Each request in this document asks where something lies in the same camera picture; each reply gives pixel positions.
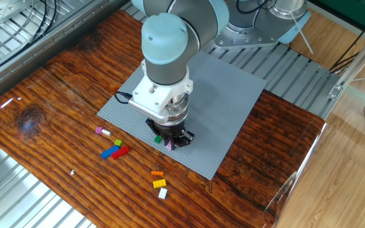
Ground grey Lego baseplate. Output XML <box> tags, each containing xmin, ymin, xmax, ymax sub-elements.
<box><xmin>97</xmin><ymin>50</ymin><xmax>267</xmax><ymax>181</ymax></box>

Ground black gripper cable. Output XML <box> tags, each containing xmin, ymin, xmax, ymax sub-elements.
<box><xmin>113</xmin><ymin>91</ymin><xmax>134</xmax><ymax>105</ymax></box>

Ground white cable tie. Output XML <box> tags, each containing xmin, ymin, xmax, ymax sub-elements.
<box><xmin>291</xmin><ymin>12</ymin><xmax>314</xmax><ymax>55</ymax></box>

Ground grey metal beam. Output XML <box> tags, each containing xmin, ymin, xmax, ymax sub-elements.
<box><xmin>0</xmin><ymin>0</ymin><xmax>129</xmax><ymax>111</ymax></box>

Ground silver wrist flange coupling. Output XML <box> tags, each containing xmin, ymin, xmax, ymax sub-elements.
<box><xmin>163</xmin><ymin>93</ymin><xmax>190</xmax><ymax>127</ymax></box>

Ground red Lego brick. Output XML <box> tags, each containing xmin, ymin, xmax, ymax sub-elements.
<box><xmin>111</xmin><ymin>146</ymin><xmax>131</xmax><ymax>160</ymax></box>

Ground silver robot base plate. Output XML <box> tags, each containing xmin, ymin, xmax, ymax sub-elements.
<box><xmin>212</xmin><ymin>18</ymin><xmax>293</xmax><ymax>50</ymax></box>

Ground aluminium frame post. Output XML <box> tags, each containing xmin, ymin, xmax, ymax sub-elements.
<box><xmin>327</xmin><ymin>21</ymin><xmax>365</xmax><ymax>101</ymax></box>

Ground black cables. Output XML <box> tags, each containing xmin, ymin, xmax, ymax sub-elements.
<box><xmin>329</xmin><ymin>8</ymin><xmax>365</xmax><ymax>74</ymax></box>
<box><xmin>0</xmin><ymin>0</ymin><xmax>58</xmax><ymax>82</ymax></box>

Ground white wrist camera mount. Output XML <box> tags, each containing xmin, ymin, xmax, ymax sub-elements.
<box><xmin>127</xmin><ymin>60</ymin><xmax>194</xmax><ymax>123</ymax></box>

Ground black looped base cable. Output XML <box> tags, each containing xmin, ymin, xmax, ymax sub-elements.
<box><xmin>235</xmin><ymin>0</ymin><xmax>278</xmax><ymax>15</ymax></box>

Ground blue Lego brick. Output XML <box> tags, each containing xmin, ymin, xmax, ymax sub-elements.
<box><xmin>100</xmin><ymin>145</ymin><xmax>120</xmax><ymax>160</ymax></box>

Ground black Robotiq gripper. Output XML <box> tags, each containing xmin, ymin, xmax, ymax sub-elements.
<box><xmin>145</xmin><ymin>118</ymin><xmax>196</xmax><ymax>149</ymax></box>

